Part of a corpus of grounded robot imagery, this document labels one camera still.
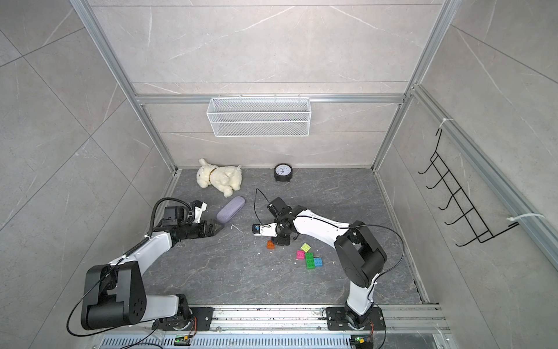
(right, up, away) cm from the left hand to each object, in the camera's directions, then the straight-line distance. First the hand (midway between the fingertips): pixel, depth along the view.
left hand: (216, 223), depth 89 cm
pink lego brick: (+35, -12, -3) cm, 37 cm away
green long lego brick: (+39, -13, -3) cm, 41 cm away
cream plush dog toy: (0, +19, +12) cm, 23 cm away
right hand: (+25, -4, +1) cm, 26 cm away
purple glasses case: (+3, +5, +11) cm, 12 cm away
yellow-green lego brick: (+38, -10, +1) cm, 39 cm away
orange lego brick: (+23, -9, +1) cm, 24 cm away
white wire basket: (+17, +48, +11) cm, 52 cm away
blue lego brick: (+42, -15, -3) cm, 45 cm away
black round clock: (+28, +23, +26) cm, 44 cm away
